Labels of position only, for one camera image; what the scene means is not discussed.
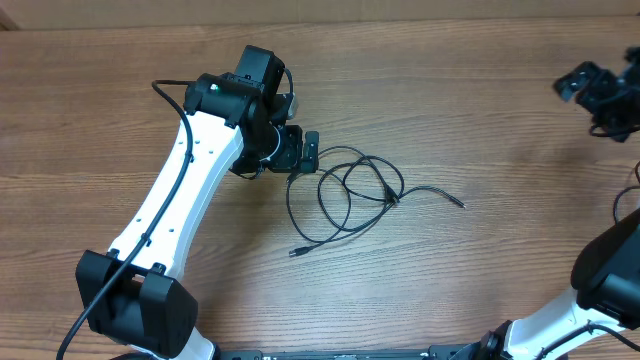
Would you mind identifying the black cable bundle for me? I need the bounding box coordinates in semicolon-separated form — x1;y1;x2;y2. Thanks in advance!
285;145;467;258

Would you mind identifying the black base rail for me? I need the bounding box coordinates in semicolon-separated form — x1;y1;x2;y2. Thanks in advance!
213;342;479;360

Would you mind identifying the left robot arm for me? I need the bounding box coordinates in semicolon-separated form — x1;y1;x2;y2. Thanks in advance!
75;46;319;359

